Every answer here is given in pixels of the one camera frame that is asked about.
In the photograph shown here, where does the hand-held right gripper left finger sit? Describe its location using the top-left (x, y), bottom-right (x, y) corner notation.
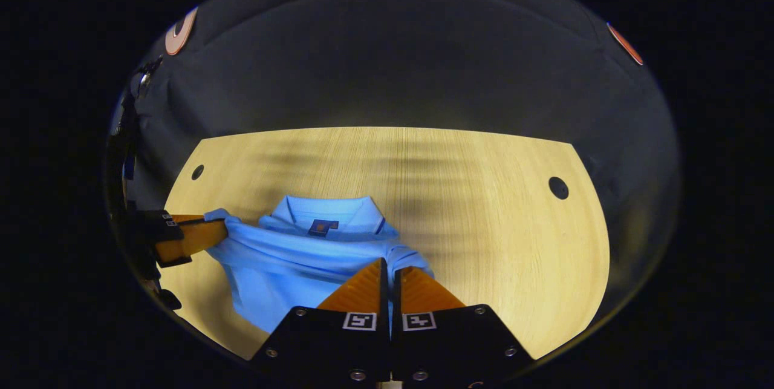
top-left (251, 258), bottom-right (391, 385)

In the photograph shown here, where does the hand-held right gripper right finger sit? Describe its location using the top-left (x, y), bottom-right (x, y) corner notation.
top-left (392, 266), bottom-right (536, 385)

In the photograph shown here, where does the light blue T-shirt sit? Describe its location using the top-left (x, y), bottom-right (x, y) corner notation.
top-left (204, 195), bottom-right (435, 334)

